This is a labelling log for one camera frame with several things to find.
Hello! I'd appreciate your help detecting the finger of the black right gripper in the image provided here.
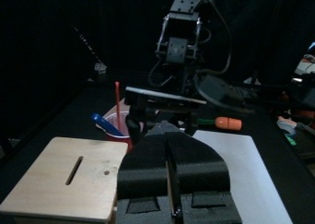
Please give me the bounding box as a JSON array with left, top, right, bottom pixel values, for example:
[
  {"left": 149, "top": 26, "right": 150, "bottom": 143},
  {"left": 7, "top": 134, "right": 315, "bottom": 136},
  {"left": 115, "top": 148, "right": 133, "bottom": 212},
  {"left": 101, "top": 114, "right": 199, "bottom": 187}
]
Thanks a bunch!
[
  {"left": 126, "top": 108, "right": 146, "bottom": 143},
  {"left": 183, "top": 109, "right": 201, "bottom": 136}
]

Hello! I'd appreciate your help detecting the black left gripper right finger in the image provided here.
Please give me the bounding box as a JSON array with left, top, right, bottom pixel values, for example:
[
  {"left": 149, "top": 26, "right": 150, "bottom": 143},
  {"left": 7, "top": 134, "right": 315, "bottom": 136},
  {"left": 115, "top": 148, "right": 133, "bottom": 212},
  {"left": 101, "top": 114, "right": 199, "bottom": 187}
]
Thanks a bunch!
[{"left": 165, "top": 120, "right": 245, "bottom": 224}]

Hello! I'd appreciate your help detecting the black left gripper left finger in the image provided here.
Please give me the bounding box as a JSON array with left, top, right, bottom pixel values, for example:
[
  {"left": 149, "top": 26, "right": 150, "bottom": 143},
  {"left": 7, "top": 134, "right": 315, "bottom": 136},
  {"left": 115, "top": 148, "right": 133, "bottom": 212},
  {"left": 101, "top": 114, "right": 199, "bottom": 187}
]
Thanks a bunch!
[{"left": 117, "top": 120, "right": 174, "bottom": 224}]

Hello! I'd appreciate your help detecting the white cutting board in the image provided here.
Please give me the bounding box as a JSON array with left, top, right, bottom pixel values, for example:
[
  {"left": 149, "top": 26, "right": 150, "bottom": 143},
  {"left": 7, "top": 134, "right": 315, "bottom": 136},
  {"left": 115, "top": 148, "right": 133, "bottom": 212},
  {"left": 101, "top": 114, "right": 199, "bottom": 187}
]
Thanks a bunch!
[{"left": 191, "top": 129, "right": 295, "bottom": 224}]

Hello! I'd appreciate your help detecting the red plastic cup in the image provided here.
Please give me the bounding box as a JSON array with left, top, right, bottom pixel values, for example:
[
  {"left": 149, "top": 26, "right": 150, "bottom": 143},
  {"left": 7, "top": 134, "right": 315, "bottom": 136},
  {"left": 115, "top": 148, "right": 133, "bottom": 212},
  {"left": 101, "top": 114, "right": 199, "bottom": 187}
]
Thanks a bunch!
[{"left": 102, "top": 110, "right": 135, "bottom": 152}]

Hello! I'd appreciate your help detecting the blue plastic utensil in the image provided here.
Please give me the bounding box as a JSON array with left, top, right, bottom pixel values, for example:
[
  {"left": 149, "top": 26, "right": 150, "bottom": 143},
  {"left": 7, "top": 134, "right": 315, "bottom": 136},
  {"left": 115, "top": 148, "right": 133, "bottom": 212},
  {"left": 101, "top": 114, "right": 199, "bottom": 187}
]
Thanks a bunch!
[{"left": 90, "top": 112, "right": 126, "bottom": 137}]

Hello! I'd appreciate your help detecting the red plastic utensil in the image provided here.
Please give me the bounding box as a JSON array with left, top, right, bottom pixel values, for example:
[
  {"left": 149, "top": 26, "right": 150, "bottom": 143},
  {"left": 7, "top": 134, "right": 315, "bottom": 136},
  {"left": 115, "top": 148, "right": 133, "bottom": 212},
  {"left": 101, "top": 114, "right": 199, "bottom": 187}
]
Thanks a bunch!
[{"left": 114, "top": 81, "right": 125, "bottom": 137}]

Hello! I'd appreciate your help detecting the orange toy carrot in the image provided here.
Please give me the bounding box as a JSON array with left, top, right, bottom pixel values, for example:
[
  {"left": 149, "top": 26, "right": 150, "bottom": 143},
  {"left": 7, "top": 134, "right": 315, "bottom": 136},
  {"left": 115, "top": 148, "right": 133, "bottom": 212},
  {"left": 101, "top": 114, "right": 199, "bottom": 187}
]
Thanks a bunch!
[{"left": 197, "top": 115, "right": 245, "bottom": 132}]

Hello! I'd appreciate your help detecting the wooden box with slot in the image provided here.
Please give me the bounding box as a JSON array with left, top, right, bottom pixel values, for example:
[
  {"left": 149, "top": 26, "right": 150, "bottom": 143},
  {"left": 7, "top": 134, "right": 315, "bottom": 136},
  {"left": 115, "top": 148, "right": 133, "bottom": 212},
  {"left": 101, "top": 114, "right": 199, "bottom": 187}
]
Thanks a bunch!
[{"left": 0, "top": 136, "right": 130, "bottom": 224}]

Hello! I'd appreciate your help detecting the grey frame corner bracket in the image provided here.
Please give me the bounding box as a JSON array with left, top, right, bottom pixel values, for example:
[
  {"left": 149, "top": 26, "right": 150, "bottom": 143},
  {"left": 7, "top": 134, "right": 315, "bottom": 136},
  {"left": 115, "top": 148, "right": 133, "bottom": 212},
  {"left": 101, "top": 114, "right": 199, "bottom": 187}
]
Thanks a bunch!
[{"left": 94, "top": 61, "right": 109, "bottom": 76}]

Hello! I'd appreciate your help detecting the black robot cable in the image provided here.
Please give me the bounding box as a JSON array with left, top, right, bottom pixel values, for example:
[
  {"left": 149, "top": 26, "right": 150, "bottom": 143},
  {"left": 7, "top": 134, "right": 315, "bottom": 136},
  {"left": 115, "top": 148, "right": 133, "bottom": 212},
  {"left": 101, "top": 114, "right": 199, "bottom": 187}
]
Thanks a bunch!
[{"left": 198, "top": 0, "right": 234, "bottom": 77}]

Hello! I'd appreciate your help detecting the thin diagonal frame rod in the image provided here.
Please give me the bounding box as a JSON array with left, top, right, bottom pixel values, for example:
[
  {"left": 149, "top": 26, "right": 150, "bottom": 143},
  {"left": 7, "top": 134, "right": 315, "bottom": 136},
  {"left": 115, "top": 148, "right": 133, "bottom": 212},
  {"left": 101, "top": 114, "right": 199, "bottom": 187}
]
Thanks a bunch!
[{"left": 73, "top": 25, "right": 103, "bottom": 65}]

